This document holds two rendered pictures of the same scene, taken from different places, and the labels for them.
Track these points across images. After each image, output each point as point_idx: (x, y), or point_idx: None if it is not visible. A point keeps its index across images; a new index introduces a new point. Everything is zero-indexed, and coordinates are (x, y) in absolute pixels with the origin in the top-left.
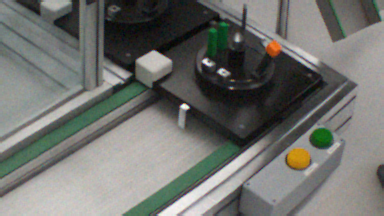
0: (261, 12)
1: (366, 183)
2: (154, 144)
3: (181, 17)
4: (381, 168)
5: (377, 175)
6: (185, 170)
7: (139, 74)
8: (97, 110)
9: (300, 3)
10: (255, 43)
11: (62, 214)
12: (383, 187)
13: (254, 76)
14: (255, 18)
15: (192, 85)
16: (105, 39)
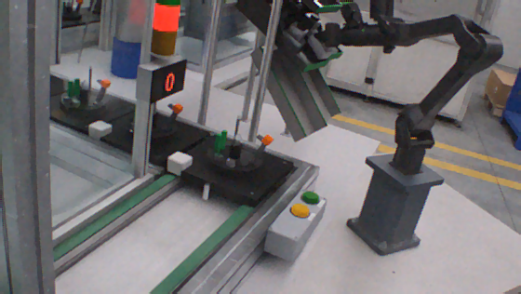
0: None
1: (341, 232)
2: (189, 211)
3: (186, 135)
4: (350, 220)
5: (348, 226)
6: (217, 226)
7: (170, 167)
8: (147, 191)
9: (248, 131)
10: None
11: (139, 262)
12: (356, 233)
13: (251, 162)
14: None
15: (208, 171)
16: None
